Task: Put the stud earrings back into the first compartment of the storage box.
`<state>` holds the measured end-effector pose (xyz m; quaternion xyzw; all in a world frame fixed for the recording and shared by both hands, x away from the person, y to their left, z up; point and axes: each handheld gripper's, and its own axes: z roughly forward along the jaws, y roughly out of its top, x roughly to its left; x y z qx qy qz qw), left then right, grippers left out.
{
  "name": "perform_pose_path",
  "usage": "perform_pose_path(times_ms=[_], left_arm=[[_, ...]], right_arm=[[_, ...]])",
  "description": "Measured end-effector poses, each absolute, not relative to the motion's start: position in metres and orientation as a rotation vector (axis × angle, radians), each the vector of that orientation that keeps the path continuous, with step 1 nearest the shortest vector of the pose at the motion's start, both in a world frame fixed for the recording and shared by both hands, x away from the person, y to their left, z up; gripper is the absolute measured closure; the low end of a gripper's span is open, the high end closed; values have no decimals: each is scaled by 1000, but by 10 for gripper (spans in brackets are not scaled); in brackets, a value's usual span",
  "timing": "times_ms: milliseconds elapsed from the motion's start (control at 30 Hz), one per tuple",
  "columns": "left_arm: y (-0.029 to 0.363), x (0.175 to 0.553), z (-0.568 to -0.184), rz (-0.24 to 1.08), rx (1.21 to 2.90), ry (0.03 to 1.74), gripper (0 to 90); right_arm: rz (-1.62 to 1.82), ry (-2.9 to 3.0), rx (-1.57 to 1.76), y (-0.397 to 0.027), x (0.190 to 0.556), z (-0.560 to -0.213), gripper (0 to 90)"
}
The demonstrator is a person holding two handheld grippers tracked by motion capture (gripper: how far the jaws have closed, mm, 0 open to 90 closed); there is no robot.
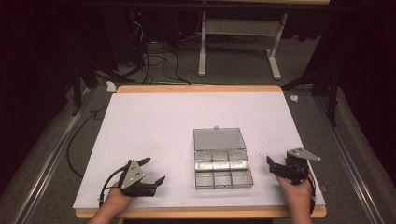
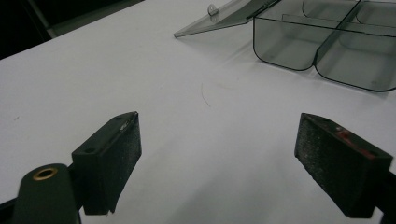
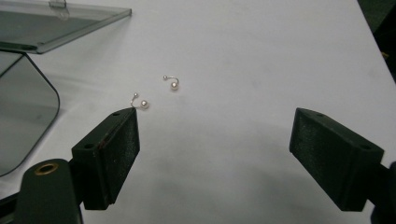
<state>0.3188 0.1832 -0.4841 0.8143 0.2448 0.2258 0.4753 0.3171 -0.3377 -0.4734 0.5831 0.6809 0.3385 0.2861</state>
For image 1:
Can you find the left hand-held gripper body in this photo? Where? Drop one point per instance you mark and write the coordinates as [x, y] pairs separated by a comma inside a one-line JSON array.
[[132, 175]]

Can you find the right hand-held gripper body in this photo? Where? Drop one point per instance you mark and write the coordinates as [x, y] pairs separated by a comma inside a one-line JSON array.
[[295, 166]]

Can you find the clear plastic compartment box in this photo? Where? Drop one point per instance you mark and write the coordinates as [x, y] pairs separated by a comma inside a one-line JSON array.
[[221, 160]]

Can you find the person's left hand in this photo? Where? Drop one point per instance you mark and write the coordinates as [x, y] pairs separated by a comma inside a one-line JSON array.
[[115, 196]]

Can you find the person's right hand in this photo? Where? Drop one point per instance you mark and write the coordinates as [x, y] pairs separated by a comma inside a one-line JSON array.
[[295, 194]]

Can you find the tiny scattered beads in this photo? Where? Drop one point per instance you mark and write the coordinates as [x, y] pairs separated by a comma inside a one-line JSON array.
[[260, 149]]

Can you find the white table mat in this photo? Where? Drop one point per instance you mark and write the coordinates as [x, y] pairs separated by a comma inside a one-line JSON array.
[[162, 130]]

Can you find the small white crumpled scrap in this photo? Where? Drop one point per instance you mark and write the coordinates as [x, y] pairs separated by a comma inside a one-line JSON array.
[[294, 98]]

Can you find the white paper scrap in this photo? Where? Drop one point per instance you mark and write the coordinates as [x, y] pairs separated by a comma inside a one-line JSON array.
[[110, 87]]

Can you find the black metal stand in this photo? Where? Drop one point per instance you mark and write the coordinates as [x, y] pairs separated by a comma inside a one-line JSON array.
[[332, 93], [77, 90]]

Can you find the wooden table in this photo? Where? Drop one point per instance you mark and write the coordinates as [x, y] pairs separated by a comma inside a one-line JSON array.
[[199, 88]]

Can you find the grey metal floor rail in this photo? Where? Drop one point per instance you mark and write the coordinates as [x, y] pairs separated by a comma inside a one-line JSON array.
[[348, 155], [46, 168]]

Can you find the white metal desk frame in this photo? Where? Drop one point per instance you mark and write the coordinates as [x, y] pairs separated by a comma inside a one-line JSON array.
[[239, 27]]

